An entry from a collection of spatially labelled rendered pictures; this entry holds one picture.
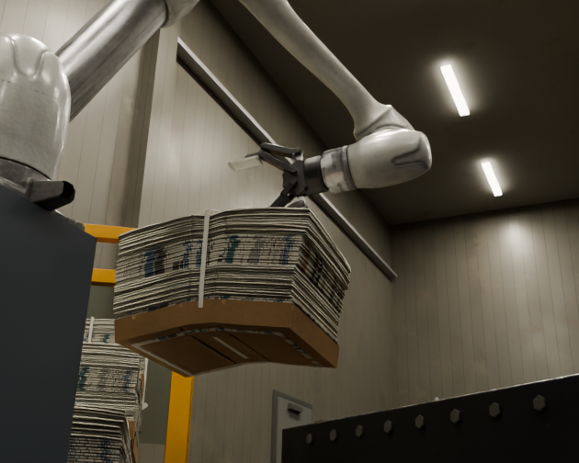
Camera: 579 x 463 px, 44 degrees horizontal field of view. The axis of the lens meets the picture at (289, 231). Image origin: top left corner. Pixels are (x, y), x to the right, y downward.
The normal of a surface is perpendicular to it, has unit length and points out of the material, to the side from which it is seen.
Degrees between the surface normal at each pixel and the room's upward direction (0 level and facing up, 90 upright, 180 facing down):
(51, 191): 90
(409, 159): 130
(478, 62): 180
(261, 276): 88
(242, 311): 91
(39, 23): 90
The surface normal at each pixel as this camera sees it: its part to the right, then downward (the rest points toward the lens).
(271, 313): -0.34, -0.36
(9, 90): 0.36, -0.40
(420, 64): -0.02, 0.92
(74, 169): 0.91, -0.14
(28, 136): 0.72, -0.22
